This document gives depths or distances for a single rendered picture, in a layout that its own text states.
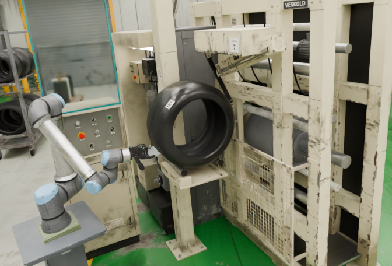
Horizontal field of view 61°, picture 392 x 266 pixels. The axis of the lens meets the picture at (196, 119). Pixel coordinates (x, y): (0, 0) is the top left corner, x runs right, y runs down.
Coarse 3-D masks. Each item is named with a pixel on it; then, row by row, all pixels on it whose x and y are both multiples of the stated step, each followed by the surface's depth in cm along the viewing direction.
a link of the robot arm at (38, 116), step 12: (36, 108) 195; (36, 120) 193; (48, 120) 197; (48, 132) 195; (60, 132) 198; (60, 144) 195; (72, 156) 196; (84, 168) 197; (84, 180) 197; (96, 180) 197; (108, 180) 204; (96, 192) 197
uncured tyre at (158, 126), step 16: (192, 80) 228; (160, 96) 218; (176, 96) 207; (192, 96) 209; (208, 96) 214; (224, 96) 222; (160, 112) 208; (176, 112) 206; (208, 112) 249; (224, 112) 223; (160, 128) 207; (208, 128) 252; (224, 128) 242; (160, 144) 211; (192, 144) 249; (208, 144) 250; (224, 144) 228; (176, 160) 216; (192, 160) 219; (208, 160) 225
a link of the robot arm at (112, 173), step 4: (104, 168) 207; (116, 168) 209; (104, 172) 205; (108, 172) 206; (112, 172) 207; (116, 172) 210; (108, 176) 205; (112, 176) 207; (116, 176) 212; (112, 180) 209; (116, 180) 213
